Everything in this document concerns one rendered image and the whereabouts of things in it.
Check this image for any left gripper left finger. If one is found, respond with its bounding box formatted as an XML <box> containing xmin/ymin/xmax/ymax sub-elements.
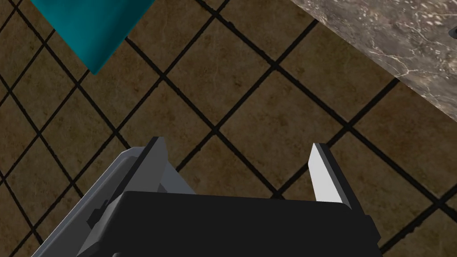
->
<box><xmin>117</xmin><ymin>137</ymin><xmax>169</xmax><ymax>201</ymax></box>

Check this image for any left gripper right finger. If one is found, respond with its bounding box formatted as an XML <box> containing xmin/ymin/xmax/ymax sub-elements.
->
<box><xmin>307</xmin><ymin>143</ymin><xmax>353</xmax><ymax>210</ymax></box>

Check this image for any teal flat panel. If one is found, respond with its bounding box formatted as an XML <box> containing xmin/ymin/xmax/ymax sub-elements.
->
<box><xmin>30</xmin><ymin>0</ymin><xmax>156</xmax><ymax>76</ymax></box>

